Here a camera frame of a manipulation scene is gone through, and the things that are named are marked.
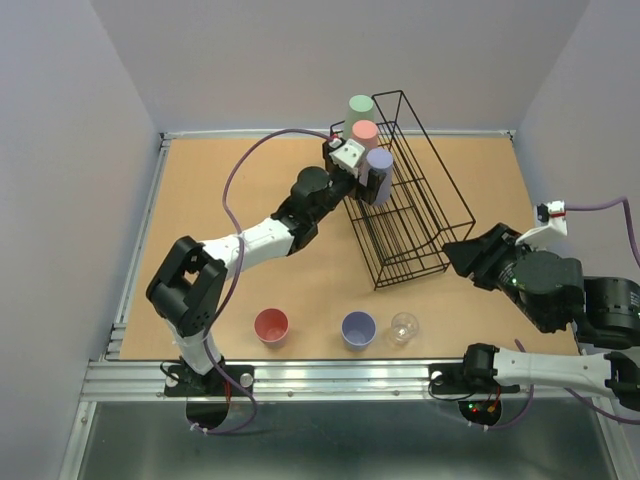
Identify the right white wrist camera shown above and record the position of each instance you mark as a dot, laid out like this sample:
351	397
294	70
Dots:
550	226

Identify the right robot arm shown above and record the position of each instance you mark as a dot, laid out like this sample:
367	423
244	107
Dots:
610	323

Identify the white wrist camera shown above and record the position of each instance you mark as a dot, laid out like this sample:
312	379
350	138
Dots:
346	155
550	226

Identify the clear plastic cup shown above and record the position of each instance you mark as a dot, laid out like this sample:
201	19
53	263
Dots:
404	327

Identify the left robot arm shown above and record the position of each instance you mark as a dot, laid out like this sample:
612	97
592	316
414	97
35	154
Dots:
196	279

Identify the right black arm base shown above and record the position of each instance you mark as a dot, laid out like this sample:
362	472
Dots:
449	379

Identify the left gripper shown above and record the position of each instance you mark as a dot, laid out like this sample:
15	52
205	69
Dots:
366	193

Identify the small lavender plastic cup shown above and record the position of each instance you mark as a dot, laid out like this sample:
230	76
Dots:
358	330

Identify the black wire dish rack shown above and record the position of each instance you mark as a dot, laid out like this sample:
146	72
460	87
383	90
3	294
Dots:
403	239

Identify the mint green plastic cup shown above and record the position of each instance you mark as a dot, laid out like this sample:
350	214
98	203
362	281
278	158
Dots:
360	107

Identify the large lavender plastic cup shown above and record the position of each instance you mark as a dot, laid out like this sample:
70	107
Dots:
380	161

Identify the salmon pink plastic cup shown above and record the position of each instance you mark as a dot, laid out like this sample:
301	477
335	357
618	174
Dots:
365	133

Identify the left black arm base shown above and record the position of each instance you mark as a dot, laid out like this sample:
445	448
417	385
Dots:
182	382

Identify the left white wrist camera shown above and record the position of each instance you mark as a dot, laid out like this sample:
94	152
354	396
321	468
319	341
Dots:
346	155

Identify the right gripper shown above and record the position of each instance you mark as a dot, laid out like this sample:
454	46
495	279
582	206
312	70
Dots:
481	253

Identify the red plastic cup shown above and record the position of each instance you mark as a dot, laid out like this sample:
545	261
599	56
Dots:
271	326

